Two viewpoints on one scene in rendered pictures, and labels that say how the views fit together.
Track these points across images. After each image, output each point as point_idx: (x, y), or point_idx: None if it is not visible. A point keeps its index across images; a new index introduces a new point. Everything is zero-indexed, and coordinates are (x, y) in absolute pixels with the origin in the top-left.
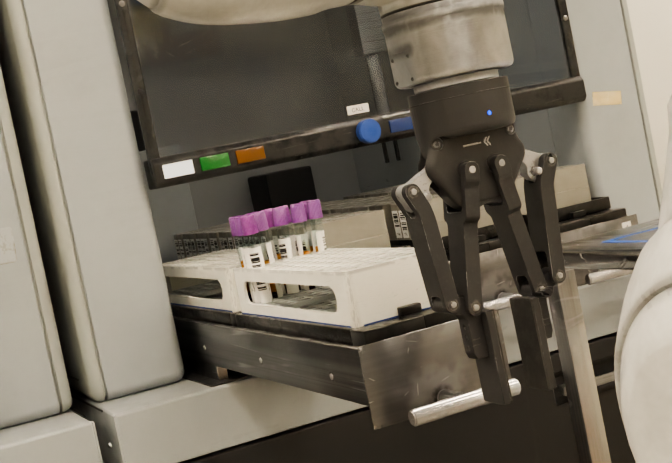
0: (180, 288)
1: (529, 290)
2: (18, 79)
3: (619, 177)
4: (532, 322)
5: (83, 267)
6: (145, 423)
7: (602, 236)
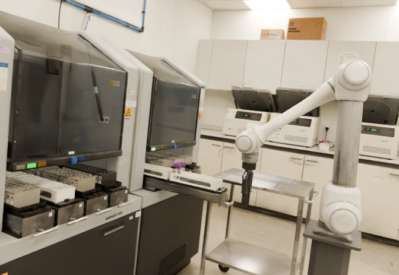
0: None
1: (248, 190)
2: None
3: (194, 158)
4: (249, 195)
5: (135, 165)
6: (146, 198)
7: (217, 175)
